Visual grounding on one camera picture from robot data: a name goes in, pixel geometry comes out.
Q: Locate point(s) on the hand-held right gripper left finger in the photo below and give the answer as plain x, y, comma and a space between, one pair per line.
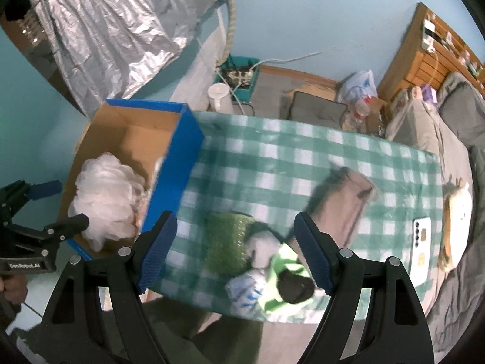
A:
157, 252

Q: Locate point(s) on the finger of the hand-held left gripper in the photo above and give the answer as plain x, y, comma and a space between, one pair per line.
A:
72, 223
45, 189

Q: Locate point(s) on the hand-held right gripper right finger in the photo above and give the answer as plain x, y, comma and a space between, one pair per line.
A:
314, 258

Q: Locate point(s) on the light green cloth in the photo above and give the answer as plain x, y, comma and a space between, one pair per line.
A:
284, 263

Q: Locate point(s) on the white mesh bath pouf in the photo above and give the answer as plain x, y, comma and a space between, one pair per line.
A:
106, 201

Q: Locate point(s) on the grey brown cloth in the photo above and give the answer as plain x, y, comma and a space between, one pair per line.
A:
341, 201

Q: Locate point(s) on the green scrubber pad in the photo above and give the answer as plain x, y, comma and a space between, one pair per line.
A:
227, 242

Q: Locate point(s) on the blue cardboard box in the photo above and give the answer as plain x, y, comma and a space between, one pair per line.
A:
178, 167

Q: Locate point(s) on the black soft pad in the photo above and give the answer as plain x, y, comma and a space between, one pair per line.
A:
294, 286

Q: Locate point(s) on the person's left hand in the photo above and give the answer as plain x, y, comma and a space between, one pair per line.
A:
14, 290

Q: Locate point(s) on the white black fabric item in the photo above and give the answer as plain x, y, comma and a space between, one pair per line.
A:
261, 246

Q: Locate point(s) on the white smartphone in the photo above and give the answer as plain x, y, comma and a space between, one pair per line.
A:
421, 250

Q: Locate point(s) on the green checkered tablecloth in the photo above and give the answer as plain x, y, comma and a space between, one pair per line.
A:
265, 159

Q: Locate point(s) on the cream brown plush toy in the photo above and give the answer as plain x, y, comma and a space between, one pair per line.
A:
456, 220

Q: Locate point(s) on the clear plastic bottle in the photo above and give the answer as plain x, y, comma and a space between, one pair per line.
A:
356, 115

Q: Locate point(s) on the grey cushion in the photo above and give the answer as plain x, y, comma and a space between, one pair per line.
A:
316, 108

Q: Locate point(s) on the white cylindrical canister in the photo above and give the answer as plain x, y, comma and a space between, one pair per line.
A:
219, 96

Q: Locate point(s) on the silver foil curtain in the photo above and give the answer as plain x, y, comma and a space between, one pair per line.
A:
113, 34

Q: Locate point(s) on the white plastic bag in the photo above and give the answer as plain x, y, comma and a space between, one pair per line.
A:
360, 85

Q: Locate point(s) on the teal plastic crate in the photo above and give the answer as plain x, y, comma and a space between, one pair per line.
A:
250, 83

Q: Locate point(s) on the white sheer curtain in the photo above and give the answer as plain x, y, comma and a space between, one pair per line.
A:
204, 68

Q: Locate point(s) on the power strip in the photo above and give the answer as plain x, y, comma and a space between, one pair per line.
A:
238, 74

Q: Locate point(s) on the bed with grey blanket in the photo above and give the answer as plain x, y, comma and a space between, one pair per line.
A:
458, 121

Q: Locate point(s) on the wooden headboard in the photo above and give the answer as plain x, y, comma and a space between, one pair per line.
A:
416, 64

